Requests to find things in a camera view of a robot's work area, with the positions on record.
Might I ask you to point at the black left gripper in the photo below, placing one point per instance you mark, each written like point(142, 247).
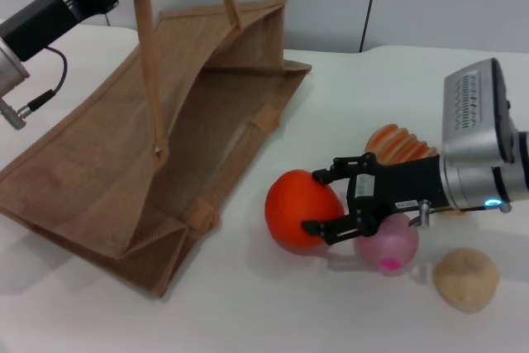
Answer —
point(45, 24)

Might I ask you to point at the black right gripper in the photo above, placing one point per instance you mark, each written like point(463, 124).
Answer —
point(405, 183)

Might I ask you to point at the orange toy fruit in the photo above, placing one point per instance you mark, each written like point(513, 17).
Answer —
point(297, 208)

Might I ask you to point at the brown woven handbag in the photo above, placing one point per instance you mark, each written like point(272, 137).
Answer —
point(103, 154)

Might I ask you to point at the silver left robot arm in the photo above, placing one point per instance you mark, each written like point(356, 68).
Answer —
point(8, 68)

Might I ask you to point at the pink toy peach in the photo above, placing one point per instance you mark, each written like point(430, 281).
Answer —
point(392, 249)

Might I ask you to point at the striped toy bread loaf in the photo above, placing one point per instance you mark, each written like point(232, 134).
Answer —
point(396, 142)

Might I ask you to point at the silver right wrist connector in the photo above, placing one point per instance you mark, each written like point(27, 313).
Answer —
point(423, 212)

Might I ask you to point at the round beige toy bun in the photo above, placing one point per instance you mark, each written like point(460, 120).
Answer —
point(465, 278)

